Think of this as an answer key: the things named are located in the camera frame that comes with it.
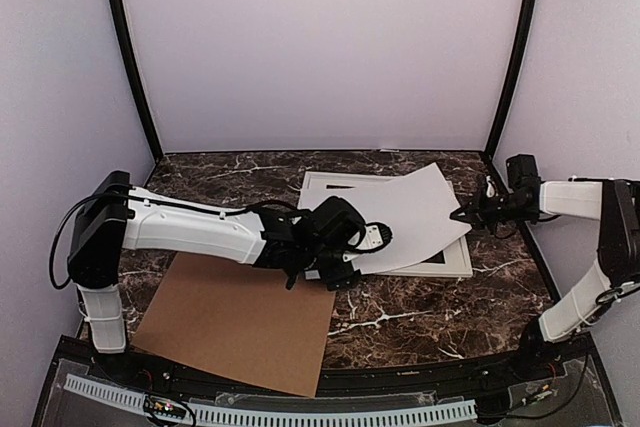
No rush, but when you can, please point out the left black corner post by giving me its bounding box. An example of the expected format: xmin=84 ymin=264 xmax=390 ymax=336
xmin=108 ymin=0 xmax=164 ymax=163

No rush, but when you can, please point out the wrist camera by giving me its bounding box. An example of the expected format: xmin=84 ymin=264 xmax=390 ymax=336
xmin=481 ymin=175 xmax=500 ymax=200
xmin=354 ymin=222 xmax=393 ymax=254

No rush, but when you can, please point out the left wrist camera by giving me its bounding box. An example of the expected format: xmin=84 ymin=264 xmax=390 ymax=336
xmin=354 ymin=222 xmax=393 ymax=254

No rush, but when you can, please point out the brown cardboard backing board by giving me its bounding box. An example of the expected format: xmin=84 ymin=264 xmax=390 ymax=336
xmin=132 ymin=253 xmax=335 ymax=397

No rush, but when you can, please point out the black corner post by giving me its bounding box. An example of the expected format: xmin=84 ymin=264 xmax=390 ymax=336
xmin=484 ymin=0 xmax=536 ymax=160
xmin=108 ymin=0 xmax=164 ymax=163

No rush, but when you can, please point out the dark landscape photo print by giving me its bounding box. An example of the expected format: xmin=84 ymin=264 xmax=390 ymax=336
xmin=299 ymin=161 xmax=472 ymax=276

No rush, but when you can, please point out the white picture frame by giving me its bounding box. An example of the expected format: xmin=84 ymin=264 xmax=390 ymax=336
xmin=297 ymin=170 xmax=474 ymax=279

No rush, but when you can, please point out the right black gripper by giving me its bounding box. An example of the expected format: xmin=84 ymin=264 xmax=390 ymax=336
xmin=451 ymin=186 xmax=533 ymax=235

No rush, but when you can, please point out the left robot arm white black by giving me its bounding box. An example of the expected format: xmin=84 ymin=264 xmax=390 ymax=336
xmin=48 ymin=171 xmax=367 ymax=383

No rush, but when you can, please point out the small green circuit board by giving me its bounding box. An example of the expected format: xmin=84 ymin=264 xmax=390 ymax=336
xmin=143 ymin=396 xmax=187 ymax=419

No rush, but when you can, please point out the black front rail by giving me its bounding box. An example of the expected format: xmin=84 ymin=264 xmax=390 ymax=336
xmin=90 ymin=352 xmax=567 ymax=398

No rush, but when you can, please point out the white slotted cable duct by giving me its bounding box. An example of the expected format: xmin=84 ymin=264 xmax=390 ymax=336
xmin=63 ymin=374 xmax=477 ymax=426

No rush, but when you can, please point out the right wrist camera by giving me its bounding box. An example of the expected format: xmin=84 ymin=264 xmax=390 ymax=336
xmin=481 ymin=175 xmax=500 ymax=200

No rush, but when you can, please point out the right black corner post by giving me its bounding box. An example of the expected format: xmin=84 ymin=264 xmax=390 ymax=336
xmin=484 ymin=0 xmax=536 ymax=160

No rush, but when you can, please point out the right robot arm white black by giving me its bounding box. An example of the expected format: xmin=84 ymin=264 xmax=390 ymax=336
xmin=450 ymin=154 xmax=639 ymax=381

